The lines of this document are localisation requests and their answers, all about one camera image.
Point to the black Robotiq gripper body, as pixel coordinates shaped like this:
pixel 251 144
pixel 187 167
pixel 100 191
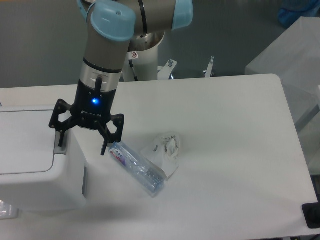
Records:
pixel 92 108

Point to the white push-lid trash can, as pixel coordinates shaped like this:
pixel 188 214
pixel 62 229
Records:
pixel 39 169

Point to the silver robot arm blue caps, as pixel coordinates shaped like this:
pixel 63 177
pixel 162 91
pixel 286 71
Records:
pixel 111 26

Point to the crumpled clear plastic wrapper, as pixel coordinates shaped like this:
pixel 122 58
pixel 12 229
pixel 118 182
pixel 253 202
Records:
pixel 163 152

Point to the clear plastic water bottle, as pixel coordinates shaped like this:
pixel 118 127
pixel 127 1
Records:
pixel 138 167

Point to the clear plastic bag corner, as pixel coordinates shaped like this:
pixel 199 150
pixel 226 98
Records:
pixel 8 211

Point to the black device at table edge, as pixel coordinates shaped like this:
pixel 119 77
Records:
pixel 311 212

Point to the blue bag in background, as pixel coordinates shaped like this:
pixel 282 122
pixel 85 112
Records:
pixel 291 10

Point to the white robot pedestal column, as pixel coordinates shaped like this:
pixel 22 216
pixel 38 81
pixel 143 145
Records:
pixel 141 62

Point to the white base frame with bolts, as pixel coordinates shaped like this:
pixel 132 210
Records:
pixel 170 68

